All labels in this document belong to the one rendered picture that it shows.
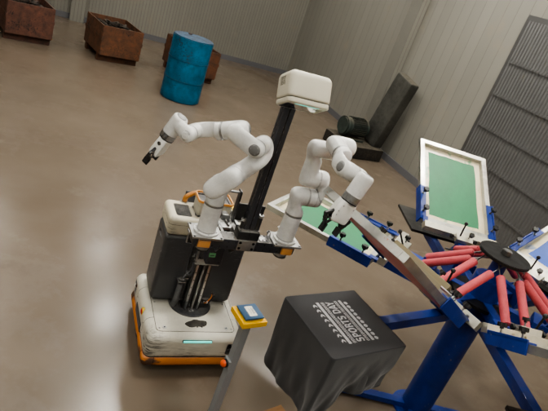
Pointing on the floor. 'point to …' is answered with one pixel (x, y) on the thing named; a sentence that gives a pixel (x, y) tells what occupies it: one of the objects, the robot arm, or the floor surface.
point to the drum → (186, 68)
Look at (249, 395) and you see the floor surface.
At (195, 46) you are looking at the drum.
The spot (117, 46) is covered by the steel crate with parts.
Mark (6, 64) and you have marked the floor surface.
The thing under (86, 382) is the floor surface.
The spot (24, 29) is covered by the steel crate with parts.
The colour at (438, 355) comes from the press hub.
